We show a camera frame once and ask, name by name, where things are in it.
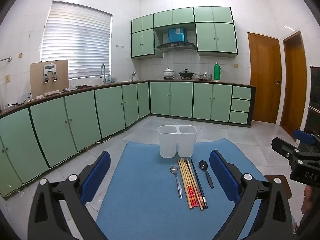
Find crumpled cloth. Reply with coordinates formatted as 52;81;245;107
61;84;94;92

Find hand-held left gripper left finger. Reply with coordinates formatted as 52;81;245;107
27;151;112;240

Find person's right hand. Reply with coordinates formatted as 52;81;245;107
301;185;313;215

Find metal spoon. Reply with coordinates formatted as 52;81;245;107
170;165;183;200

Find white cooking pot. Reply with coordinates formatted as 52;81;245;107
163;67;175;80

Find white floor cable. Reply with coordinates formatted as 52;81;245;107
96;134;112;144

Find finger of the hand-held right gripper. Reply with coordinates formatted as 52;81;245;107
294;129;320;146
271;137;300;161

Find white window blind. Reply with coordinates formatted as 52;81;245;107
41;1;113;80

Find brown cardboard board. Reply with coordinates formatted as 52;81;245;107
30;59;69;96

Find black glass cabinet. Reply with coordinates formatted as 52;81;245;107
309;66;320;136

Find brown wooden stool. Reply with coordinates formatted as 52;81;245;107
264;175;292;198

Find glass jars and bowls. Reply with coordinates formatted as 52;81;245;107
194;72;213;81

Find white device on board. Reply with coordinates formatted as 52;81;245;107
42;65;58;83

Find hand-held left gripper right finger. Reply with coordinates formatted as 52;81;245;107
209;150;294;240

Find wooden door with handle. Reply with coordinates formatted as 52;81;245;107
247;32;282;124

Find chrome kitchen faucet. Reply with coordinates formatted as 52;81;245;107
100;63;107;85

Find black wok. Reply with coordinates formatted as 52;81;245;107
179;69;194;80

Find white two-compartment utensil holder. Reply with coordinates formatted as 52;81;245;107
158;125;197;158

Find green wall cabinets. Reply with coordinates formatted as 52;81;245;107
131;6;238;60

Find black range hood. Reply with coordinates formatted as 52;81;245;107
156;42;197;53

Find blue box on hood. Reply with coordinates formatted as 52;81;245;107
168;27;186;43

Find black spoon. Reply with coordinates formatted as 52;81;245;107
199;160;214;189

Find plain wooden door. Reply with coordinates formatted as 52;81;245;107
280;31;307;137

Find blue table mat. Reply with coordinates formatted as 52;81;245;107
96;138;275;240

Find green thermos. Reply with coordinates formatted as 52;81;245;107
213;62;222;81

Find green base cabinets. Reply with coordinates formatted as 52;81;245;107
0;80;257;198

